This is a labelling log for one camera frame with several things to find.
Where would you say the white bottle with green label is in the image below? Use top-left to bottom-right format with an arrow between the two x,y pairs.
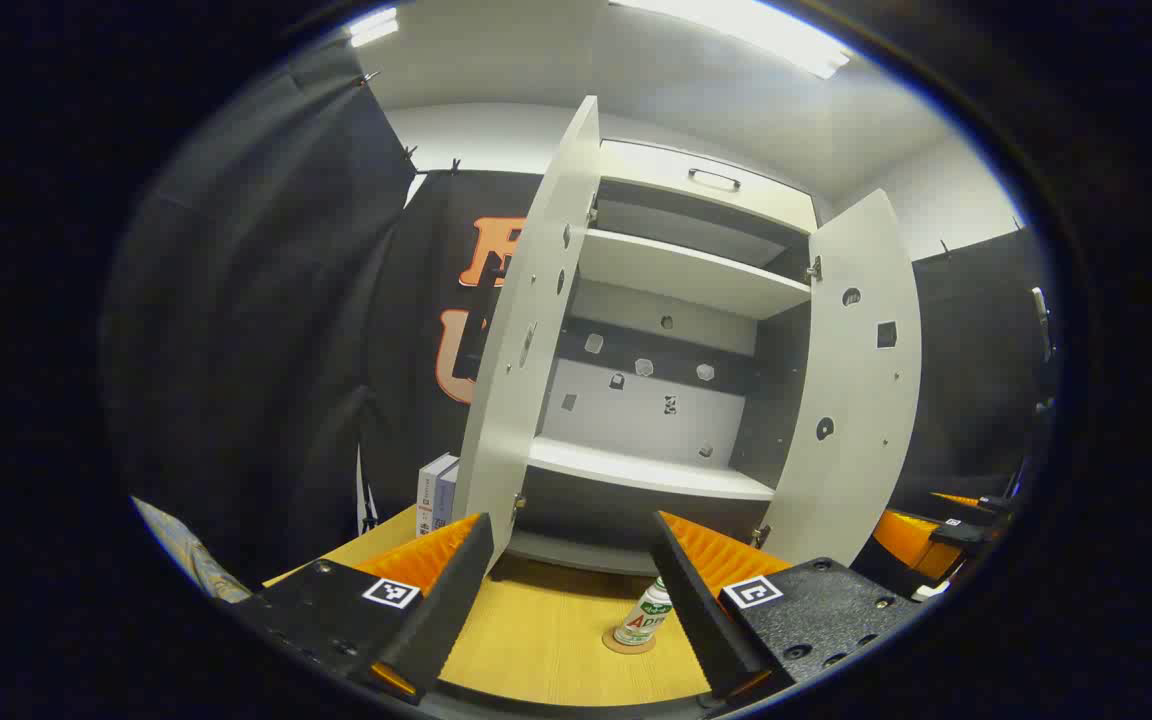
613,577 -> 674,647

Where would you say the patterned light cloth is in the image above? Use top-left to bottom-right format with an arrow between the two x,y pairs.
131,497 -> 229,601

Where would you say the white cabinet drawer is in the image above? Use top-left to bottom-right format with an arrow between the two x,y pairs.
596,140 -> 819,236

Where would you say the black backdrop cloth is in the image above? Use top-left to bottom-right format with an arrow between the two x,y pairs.
101,40 -> 1062,601

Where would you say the white box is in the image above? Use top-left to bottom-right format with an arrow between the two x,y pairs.
416,453 -> 459,538
433,462 -> 461,531

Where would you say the white cabinet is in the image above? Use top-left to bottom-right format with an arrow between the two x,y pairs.
511,138 -> 822,579

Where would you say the white cabinet door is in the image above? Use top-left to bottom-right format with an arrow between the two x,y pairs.
758,188 -> 924,569
453,95 -> 602,571

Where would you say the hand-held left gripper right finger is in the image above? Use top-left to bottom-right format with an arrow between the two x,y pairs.
648,510 -> 922,701

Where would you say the metal backdrop stand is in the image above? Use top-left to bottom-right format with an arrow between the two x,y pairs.
354,445 -> 382,536

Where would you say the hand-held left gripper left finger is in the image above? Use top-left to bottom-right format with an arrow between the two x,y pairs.
226,512 -> 495,706

